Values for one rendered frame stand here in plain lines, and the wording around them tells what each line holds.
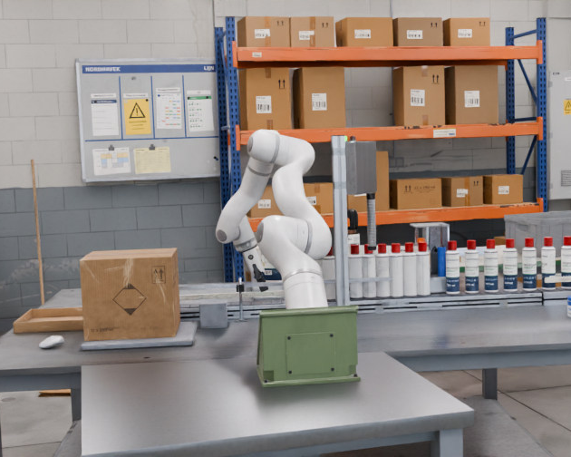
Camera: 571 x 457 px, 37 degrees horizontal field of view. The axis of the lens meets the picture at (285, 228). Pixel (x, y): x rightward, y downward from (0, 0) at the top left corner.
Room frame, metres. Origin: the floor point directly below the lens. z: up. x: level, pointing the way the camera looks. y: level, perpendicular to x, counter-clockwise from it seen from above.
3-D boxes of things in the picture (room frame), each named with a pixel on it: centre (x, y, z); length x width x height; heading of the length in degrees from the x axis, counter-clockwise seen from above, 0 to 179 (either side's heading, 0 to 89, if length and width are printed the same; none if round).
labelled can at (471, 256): (3.20, -0.71, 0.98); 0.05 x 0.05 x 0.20
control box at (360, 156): (3.10, -0.26, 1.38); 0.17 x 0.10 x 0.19; 148
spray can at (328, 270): (3.17, -0.16, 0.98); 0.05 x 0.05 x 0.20
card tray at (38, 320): (3.12, 0.85, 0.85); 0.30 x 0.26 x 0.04; 93
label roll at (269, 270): (3.74, 0.05, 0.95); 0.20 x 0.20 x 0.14
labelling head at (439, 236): (3.29, -0.57, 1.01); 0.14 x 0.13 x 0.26; 93
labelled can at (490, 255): (3.21, -0.79, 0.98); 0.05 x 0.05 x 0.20
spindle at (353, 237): (3.78, -0.29, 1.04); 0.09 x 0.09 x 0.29
